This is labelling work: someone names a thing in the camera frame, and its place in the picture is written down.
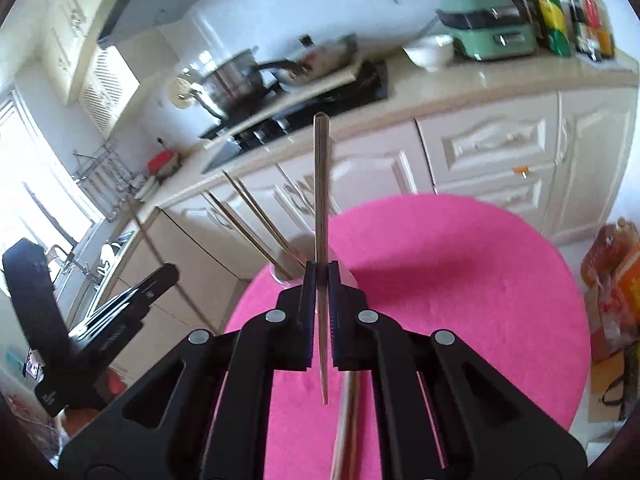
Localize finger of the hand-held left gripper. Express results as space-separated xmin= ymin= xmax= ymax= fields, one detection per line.
xmin=2 ymin=238 xmax=71 ymax=366
xmin=70 ymin=263 xmax=180 ymax=351

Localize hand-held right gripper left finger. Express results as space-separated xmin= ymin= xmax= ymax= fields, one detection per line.
xmin=59 ymin=261 xmax=318 ymax=480

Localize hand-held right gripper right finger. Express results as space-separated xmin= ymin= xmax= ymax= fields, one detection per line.
xmin=327 ymin=260 xmax=586 ymax=480

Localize pink cup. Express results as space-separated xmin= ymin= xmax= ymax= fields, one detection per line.
xmin=269 ymin=237 xmax=362 ymax=291

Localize bunch of wooden chopsticks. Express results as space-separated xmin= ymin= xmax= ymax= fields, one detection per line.
xmin=207 ymin=170 xmax=306 ymax=281

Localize slender brown chopstick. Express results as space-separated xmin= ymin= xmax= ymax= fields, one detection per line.
xmin=313 ymin=112 xmax=331 ymax=406
xmin=331 ymin=372 xmax=361 ymax=480

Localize person's left hand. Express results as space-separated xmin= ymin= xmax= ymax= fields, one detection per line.
xmin=59 ymin=375 xmax=125 ymax=441

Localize metal kitchen faucet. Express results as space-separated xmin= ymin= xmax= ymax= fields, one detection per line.
xmin=47 ymin=245 xmax=101 ymax=281

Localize stainless steel sink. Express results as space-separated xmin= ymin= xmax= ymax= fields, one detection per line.
xmin=60 ymin=230 xmax=138 ymax=311

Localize pink tablecloth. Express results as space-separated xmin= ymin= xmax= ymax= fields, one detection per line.
xmin=222 ymin=192 xmax=593 ymax=480

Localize window with metal bars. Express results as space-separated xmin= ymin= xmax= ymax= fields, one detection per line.
xmin=0 ymin=95 xmax=101 ymax=261

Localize red container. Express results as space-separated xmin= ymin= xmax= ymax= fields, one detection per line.
xmin=147 ymin=150 xmax=178 ymax=176

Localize black induction cooker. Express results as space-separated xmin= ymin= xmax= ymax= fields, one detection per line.
xmin=199 ymin=87 xmax=288 ymax=140

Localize cream lattice door cabinet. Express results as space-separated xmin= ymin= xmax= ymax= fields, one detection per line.
xmin=79 ymin=46 xmax=141 ymax=133

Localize stainless steel pot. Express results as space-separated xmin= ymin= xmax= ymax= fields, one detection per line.
xmin=192 ymin=49 xmax=261 ymax=120

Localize black glass gas stove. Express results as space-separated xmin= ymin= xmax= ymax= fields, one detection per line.
xmin=200 ymin=60 xmax=390 ymax=173

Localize beige wooden board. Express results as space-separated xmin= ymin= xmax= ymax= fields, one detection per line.
xmin=202 ymin=62 xmax=363 ymax=151

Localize cream lower kitchen cabinets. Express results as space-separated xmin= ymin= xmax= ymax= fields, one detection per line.
xmin=100 ymin=90 xmax=636 ymax=361

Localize wok with glass lid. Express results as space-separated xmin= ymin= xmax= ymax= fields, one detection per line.
xmin=260 ymin=34 xmax=358 ymax=83

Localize white bowl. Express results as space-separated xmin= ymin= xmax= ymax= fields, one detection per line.
xmin=402 ymin=34 xmax=455 ymax=72

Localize orange plastic bag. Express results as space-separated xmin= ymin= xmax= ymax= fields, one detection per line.
xmin=580 ymin=217 xmax=640 ymax=423

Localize black range hood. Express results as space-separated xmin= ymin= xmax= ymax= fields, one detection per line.
xmin=97 ymin=0 xmax=221 ymax=48

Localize green electric grill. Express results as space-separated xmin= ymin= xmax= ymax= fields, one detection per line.
xmin=436 ymin=0 xmax=538 ymax=61

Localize dark glass oil bottle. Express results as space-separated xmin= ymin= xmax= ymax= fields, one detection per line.
xmin=524 ymin=0 xmax=543 ymax=46

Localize green and yellow bottle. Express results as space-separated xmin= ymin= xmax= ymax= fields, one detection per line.
xmin=536 ymin=0 xmax=572 ymax=56

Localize dark soy sauce bottle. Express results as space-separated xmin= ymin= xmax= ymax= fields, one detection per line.
xmin=562 ymin=0 xmax=583 ymax=53

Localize red sauce bottle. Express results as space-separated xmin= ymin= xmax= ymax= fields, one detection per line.
xmin=582 ymin=0 xmax=606 ymax=58

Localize yellow cap bottle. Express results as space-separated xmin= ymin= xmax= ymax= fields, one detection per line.
xmin=595 ymin=0 xmax=615 ymax=58

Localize metal wall utensil rack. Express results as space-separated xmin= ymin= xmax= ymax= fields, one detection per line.
xmin=72 ymin=142 xmax=133 ymax=196

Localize cream upper wall cabinets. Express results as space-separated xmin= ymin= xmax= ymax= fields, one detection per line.
xmin=40 ymin=0 xmax=121 ymax=106

